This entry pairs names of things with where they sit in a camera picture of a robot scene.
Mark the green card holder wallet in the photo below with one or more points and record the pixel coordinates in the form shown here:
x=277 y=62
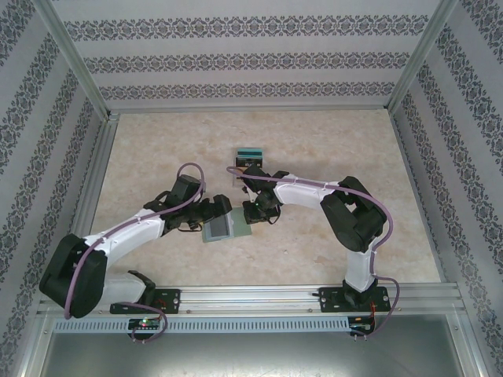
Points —
x=240 y=225

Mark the small card box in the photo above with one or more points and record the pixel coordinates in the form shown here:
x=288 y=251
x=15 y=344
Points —
x=237 y=181

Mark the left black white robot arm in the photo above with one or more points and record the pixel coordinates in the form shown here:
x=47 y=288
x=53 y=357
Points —
x=74 y=271

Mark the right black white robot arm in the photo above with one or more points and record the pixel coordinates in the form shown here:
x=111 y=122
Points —
x=353 y=220

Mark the gold card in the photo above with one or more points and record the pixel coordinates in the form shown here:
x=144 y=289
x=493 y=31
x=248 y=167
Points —
x=239 y=175

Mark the black card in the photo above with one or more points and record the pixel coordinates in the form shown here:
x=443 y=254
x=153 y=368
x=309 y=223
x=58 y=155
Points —
x=248 y=161

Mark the teal card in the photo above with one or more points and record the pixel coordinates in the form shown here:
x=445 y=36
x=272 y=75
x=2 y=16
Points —
x=249 y=152

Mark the aluminium back bar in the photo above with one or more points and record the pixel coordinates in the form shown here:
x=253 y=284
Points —
x=251 y=110

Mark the circuit board with green light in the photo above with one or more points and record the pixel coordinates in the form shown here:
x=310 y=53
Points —
x=145 y=323

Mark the grey sheet metal panel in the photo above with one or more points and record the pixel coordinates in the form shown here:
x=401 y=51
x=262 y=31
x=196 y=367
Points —
x=251 y=357

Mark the small circuit board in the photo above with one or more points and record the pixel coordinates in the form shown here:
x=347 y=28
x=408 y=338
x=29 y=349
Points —
x=361 y=324

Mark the aluminium mounting rail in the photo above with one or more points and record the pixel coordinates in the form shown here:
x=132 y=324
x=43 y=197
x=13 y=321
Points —
x=251 y=298

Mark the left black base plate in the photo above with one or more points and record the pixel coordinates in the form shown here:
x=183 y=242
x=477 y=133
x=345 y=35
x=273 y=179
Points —
x=169 y=300

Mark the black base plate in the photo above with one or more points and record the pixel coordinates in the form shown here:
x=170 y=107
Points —
x=169 y=300
x=330 y=300

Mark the aluminium side rail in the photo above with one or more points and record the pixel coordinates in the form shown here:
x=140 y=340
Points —
x=87 y=196

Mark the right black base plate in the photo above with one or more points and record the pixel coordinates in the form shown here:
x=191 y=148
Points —
x=330 y=300

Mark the aluminium frame post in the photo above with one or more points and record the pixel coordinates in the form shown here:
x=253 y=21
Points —
x=421 y=51
x=74 y=51

